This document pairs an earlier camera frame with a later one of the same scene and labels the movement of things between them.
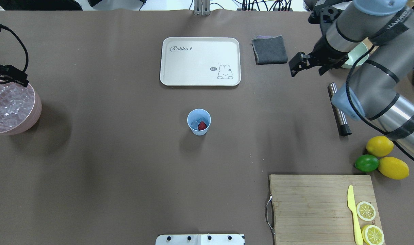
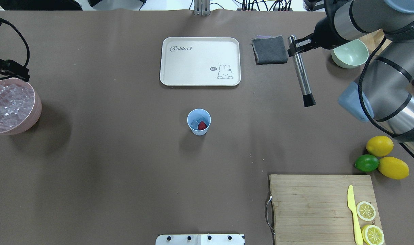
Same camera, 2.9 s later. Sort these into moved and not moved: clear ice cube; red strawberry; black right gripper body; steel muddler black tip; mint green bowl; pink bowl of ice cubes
Moved: steel muddler black tip; black right gripper body
Not moved: mint green bowl; red strawberry; pink bowl of ice cubes; clear ice cube
